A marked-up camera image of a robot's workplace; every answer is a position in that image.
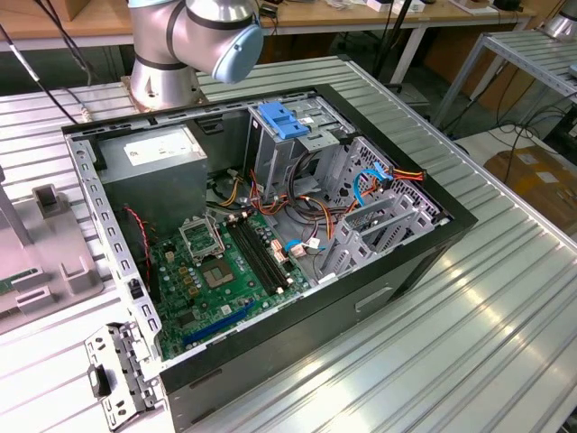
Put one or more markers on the wooden desk white frame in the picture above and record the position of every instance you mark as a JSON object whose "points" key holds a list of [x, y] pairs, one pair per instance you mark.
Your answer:
{"points": [[315, 20]]}

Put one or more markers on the blue plastic drive latch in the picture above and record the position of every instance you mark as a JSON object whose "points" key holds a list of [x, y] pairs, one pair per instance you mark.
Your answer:
{"points": [[279, 118]]}

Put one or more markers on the grey metal drive cage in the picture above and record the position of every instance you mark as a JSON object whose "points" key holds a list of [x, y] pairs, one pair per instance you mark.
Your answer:
{"points": [[270, 153]]}

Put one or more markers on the metal slat side table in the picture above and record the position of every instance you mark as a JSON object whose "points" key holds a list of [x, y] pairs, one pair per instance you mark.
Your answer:
{"points": [[518, 49]]}

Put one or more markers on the green motherboard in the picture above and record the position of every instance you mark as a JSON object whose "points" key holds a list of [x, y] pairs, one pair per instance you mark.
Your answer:
{"points": [[243, 270]]}

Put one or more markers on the black RAM slot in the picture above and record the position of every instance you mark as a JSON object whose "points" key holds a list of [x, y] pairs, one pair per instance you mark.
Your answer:
{"points": [[257, 255], [262, 253], [268, 251], [251, 257]]}

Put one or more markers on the small cardboard box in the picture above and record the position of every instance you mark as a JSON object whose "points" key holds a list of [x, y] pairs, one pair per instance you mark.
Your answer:
{"points": [[74, 9]]}

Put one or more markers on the black case fan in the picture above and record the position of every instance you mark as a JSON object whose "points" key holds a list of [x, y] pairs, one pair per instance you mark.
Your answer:
{"points": [[133, 266]]}

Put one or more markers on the grey power supply unit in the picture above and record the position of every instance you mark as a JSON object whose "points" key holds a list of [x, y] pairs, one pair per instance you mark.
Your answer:
{"points": [[153, 189]]}

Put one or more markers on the green RAM stick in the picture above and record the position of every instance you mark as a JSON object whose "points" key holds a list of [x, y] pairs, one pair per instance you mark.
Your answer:
{"points": [[13, 284]]}

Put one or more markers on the large flat cardboard box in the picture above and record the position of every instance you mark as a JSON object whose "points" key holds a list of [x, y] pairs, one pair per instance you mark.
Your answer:
{"points": [[536, 189]]}

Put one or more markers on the grey metal disk bay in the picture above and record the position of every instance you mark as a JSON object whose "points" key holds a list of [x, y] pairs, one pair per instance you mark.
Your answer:
{"points": [[383, 209]]}

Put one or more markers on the black open PC case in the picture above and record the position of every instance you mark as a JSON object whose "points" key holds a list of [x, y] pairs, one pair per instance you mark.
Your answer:
{"points": [[315, 334]]}

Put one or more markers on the small white box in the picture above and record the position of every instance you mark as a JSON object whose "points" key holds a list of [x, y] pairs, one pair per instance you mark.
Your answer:
{"points": [[378, 5]]}

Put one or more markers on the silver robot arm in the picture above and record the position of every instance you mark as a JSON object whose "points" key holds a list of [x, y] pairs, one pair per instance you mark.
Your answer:
{"points": [[153, 45]]}

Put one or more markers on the hinged metal slot bracket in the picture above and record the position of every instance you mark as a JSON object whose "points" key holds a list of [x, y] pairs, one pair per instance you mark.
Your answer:
{"points": [[121, 361]]}

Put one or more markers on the CPU socket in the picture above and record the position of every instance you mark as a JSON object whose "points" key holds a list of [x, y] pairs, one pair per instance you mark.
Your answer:
{"points": [[218, 274]]}

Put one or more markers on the black tripod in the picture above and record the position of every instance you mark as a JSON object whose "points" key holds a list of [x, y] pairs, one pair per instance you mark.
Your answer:
{"points": [[402, 13]]}

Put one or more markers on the blue expansion slot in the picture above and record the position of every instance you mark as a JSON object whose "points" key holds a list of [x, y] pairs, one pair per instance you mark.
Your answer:
{"points": [[221, 322]]}

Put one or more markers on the small black device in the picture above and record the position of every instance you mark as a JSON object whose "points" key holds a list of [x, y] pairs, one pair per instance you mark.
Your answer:
{"points": [[507, 4]]}

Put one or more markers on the grey parts rack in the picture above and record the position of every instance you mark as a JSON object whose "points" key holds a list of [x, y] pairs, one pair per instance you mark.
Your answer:
{"points": [[54, 239]]}

